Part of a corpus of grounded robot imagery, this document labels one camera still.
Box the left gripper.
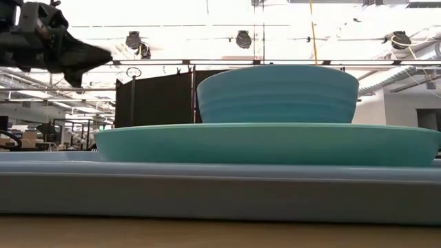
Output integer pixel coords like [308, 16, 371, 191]
[0, 1, 113, 88]

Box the blue bowl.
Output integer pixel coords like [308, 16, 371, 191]
[196, 64, 360, 124]

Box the teal round plate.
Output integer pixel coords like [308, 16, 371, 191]
[93, 122, 441, 168]

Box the blue plastic tray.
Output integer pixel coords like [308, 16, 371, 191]
[0, 150, 441, 227]

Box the hanging power plug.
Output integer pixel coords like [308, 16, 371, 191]
[136, 41, 152, 60]

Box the black partition panel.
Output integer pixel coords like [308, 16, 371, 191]
[114, 70, 229, 129]

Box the cardboard box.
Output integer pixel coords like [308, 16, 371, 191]
[20, 130, 39, 149]

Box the black ceiling cable reel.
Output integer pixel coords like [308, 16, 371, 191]
[125, 30, 143, 50]
[381, 30, 413, 51]
[235, 30, 253, 50]

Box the ring topped pole stand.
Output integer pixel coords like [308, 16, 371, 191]
[125, 66, 143, 127]

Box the black metal table frame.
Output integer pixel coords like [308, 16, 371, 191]
[112, 59, 441, 67]

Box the yellow hanging cable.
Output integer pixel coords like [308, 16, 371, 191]
[309, 0, 318, 66]

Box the white corrugated ceiling duct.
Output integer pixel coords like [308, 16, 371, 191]
[358, 64, 441, 98]

